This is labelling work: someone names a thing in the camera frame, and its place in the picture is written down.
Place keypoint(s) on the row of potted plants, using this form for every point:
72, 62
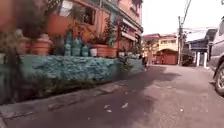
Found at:
73, 45

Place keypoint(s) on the orange building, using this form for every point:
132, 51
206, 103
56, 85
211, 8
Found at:
96, 23

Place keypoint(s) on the yellow building with red gate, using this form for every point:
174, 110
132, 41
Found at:
165, 50

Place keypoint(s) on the utility pole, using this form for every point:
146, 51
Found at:
180, 40

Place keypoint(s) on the building with white pillars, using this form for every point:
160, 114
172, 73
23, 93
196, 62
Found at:
200, 48

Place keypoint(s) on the silver parked car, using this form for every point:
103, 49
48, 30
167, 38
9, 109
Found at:
218, 56

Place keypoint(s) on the turquoise stone wall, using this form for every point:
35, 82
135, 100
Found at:
73, 71

